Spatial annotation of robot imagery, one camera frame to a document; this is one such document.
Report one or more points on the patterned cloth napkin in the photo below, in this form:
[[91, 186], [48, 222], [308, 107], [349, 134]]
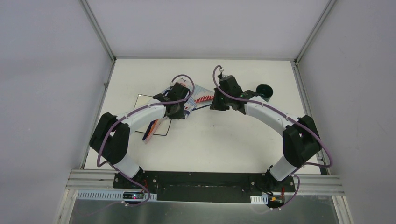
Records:
[[201, 97]]

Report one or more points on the right white cable duct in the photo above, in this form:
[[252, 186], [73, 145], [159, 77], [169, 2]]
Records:
[[263, 199]]

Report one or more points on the silver spoon pink handle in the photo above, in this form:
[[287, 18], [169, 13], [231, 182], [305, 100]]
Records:
[[154, 129]]

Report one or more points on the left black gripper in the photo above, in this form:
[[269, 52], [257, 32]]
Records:
[[176, 111]]

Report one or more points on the orange plastic fork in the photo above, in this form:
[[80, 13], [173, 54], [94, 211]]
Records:
[[157, 122]]

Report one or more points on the dark green mug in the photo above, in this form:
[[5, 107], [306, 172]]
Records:
[[265, 92]]

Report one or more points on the left white cable duct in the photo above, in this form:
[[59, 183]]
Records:
[[115, 195]]

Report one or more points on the dark blue plastic knife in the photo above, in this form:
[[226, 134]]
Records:
[[148, 130]]

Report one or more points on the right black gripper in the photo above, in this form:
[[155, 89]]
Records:
[[215, 105]]

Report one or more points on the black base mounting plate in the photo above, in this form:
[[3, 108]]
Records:
[[205, 187]]

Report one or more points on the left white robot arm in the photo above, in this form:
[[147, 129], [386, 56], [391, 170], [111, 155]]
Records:
[[111, 135]]

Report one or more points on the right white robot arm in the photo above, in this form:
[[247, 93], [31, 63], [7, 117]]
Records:
[[300, 135]]

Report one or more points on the white cable duct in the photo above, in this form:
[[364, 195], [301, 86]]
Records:
[[115, 195], [263, 199]]

